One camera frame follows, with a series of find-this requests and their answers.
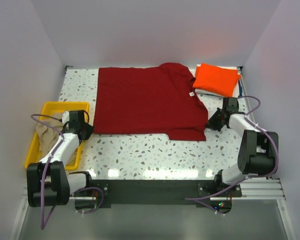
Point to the dark red t shirt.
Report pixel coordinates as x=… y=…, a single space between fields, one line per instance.
x=152 y=100

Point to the beige t shirt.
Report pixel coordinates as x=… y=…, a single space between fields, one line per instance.
x=48 y=136

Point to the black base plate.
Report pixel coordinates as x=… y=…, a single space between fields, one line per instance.
x=144 y=192

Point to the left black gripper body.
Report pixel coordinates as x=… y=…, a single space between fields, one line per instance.
x=82 y=125

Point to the folded white t shirt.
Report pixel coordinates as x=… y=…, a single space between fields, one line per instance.
x=236 y=92

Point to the aluminium frame rail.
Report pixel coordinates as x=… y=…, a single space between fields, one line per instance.
x=250 y=190

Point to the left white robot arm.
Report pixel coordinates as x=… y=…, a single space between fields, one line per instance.
x=47 y=181

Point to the folded blue t shirt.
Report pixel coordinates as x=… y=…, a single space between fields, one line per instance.
x=240 y=88

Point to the folded orange t shirt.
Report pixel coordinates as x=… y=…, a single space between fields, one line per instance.
x=216 y=80

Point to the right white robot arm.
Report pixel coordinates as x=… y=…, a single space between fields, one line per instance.
x=258 y=155

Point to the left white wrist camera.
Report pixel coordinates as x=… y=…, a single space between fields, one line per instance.
x=65 y=117

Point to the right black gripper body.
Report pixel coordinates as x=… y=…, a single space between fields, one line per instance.
x=223 y=112

